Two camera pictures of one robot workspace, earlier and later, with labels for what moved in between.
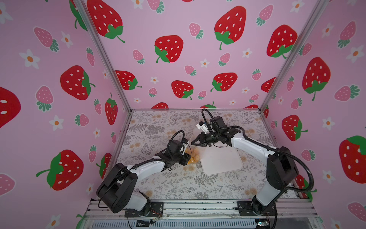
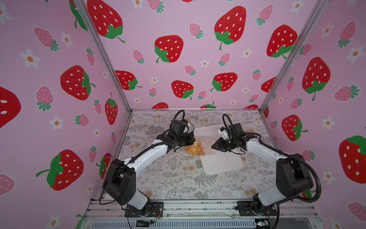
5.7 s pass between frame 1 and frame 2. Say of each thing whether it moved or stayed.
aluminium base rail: stayed
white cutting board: stayed
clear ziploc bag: moved
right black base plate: stayed
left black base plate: stayed
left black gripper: moved
